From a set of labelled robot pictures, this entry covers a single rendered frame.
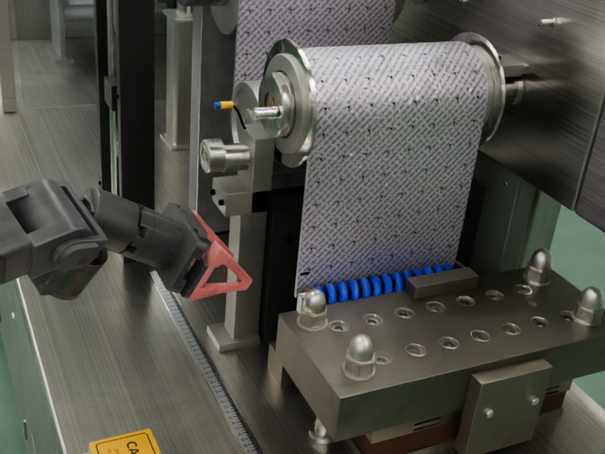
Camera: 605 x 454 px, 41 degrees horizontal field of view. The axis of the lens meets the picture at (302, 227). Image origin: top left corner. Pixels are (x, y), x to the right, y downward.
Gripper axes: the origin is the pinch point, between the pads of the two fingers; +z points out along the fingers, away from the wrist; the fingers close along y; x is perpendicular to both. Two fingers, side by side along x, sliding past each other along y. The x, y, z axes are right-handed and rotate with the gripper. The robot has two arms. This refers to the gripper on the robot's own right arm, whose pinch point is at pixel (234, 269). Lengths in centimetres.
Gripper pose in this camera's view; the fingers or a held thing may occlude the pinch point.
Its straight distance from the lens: 94.9
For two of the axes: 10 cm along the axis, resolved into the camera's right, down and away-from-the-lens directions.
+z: 7.4, 3.3, 5.9
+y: 4.2, 4.5, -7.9
